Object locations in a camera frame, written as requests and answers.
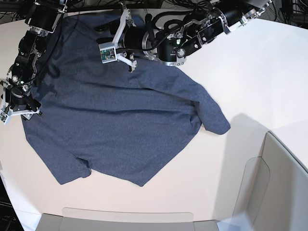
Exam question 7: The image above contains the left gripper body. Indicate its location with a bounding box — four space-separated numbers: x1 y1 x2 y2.
113 9 144 72

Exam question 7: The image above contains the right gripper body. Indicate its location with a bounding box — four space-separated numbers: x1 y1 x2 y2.
0 80 43 120

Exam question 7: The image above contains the dark blue t-shirt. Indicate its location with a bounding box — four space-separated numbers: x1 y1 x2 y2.
23 14 230 186

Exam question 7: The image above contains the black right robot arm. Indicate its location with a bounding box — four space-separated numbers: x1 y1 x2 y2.
0 0 67 124

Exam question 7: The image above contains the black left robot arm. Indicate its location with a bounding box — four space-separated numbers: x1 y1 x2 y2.
100 0 272 71

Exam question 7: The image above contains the grey bin bottom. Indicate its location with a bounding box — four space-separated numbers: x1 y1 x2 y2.
36 207 218 231

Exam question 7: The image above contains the grey bin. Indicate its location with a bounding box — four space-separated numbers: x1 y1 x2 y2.
36 207 218 231
229 133 308 231

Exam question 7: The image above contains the grey bin right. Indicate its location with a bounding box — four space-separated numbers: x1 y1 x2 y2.
229 133 308 231

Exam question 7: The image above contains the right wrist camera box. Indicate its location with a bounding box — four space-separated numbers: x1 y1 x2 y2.
0 109 11 125

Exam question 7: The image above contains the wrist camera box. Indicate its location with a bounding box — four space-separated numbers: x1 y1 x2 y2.
99 42 117 64
0 109 11 125

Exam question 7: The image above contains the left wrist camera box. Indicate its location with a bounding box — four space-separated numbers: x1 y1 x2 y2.
99 42 117 64

